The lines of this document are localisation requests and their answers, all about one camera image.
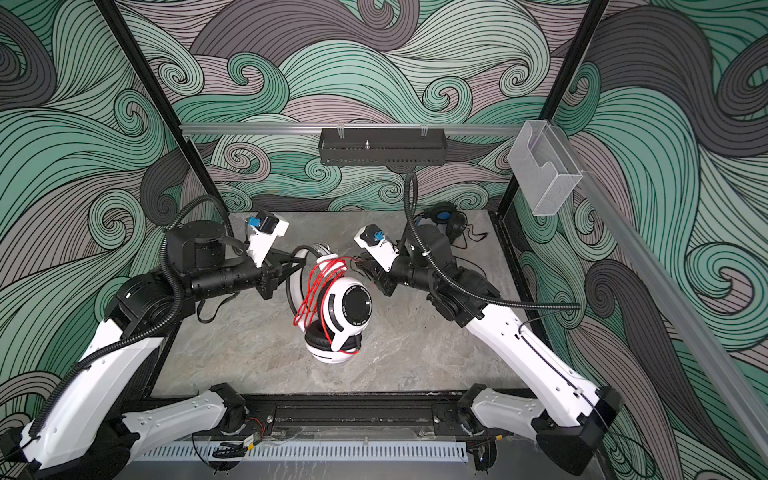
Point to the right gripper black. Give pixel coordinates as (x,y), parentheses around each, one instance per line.
(386,277)

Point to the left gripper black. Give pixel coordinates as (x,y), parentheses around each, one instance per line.
(275,271)

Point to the white black headphones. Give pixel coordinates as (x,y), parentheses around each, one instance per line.
(331,308)

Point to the black blue headphones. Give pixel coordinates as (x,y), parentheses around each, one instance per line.
(447,214)

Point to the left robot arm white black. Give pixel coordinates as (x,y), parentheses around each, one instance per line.
(80,432)

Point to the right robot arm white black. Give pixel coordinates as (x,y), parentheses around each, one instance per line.
(567,415)

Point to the black perforated metal tray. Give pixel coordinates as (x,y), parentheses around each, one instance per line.
(396,149)

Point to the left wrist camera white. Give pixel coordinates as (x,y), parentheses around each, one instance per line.
(262,229)

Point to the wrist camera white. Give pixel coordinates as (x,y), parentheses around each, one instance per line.
(374,240)
(262,229)

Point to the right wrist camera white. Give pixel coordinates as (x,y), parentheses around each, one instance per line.
(374,240)

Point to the aluminium rail back wall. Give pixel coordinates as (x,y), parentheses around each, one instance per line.
(276,128)

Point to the aluminium rail wall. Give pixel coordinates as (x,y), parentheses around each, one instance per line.
(276,128)
(733,387)

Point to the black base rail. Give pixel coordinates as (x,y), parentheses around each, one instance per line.
(360,414)

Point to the white slotted cable duct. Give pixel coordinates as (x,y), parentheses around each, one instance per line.
(314,451)

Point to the clear plastic wall bin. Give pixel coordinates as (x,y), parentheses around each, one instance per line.
(545,165)

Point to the aluminium rail right wall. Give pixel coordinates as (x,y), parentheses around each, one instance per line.
(733,387)

